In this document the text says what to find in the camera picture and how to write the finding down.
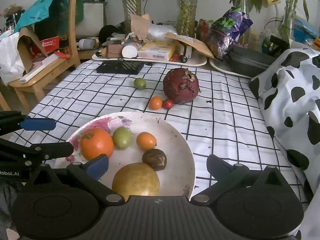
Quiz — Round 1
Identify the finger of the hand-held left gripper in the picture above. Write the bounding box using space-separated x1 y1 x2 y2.
0 137 75 167
0 111 57 132

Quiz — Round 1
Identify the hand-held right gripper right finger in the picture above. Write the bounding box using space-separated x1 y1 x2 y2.
190 154 290 203

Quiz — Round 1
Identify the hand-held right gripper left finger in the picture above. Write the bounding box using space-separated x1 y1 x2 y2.
30 154 125 205

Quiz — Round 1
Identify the large orange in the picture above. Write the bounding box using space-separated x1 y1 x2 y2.
80 128 115 161

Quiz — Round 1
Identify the green citrus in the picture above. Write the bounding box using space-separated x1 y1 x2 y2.
134 78 147 90
112 127 132 150

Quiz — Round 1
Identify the yellow asian pear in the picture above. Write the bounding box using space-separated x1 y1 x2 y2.
112 162 160 197

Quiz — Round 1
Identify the white floral plate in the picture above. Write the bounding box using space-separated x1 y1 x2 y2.
54 112 195 200

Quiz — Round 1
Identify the small orange tangerine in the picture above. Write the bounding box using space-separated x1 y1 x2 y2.
149 96 163 110
136 132 157 151

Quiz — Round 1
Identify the white black checked sheet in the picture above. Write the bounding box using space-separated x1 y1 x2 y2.
10 60 310 205

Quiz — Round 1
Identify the wooden chair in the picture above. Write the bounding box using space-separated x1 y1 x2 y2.
0 0 81 110

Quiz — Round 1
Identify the long white box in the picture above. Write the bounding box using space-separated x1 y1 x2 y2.
20 54 63 84

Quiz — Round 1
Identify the white plastic bag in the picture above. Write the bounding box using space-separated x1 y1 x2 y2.
0 31 25 85

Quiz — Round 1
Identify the red box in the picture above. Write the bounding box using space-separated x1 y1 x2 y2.
40 36 60 53

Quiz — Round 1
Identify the white jar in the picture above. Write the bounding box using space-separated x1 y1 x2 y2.
78 39 95 50

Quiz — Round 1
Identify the cow print pillow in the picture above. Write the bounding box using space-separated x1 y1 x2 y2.
249 47 320 240

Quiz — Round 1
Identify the black slotted tray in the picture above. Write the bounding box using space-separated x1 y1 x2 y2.
96 61 145 75

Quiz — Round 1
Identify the small brown box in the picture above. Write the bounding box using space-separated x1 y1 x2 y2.
107 44 124 59

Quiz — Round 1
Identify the teal plastic bag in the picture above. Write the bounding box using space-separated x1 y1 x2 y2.
14 0 61 28

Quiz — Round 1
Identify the black round object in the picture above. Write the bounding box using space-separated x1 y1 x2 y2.
99 25 118 44

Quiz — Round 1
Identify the black wheeled object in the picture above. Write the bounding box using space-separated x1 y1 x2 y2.
179 42 193 63

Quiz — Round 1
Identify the white cylindrical cup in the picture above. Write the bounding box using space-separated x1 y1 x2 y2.
122 45 138 58

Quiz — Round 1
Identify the dark green bag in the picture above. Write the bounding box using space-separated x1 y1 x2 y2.
59 0 84 23

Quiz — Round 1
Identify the brown paper envelope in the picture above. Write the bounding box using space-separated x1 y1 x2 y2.
164 32 215 58

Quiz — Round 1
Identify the pale yellow cardboard box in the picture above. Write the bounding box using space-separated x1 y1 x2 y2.
137 41 177 62

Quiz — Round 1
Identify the purple foil bag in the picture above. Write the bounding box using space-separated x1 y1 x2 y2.
206 7 253 59

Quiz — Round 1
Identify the small black box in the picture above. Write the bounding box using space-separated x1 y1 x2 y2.
270 35 290 55

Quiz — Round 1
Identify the kraft paper bag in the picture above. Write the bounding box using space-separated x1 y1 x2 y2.
130 13 152 43

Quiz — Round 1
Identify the clear plastic bag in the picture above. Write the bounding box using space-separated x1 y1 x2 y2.
147 24 178 42

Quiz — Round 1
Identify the tall glass vase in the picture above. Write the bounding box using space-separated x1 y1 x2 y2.
120 0 145 30
175 0 199 37

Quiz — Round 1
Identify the slim glass bottle vase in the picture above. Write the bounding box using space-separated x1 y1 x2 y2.
239 0 252 43

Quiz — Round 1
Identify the blue plastic bag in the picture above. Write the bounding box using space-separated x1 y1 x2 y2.
292 19 319 39

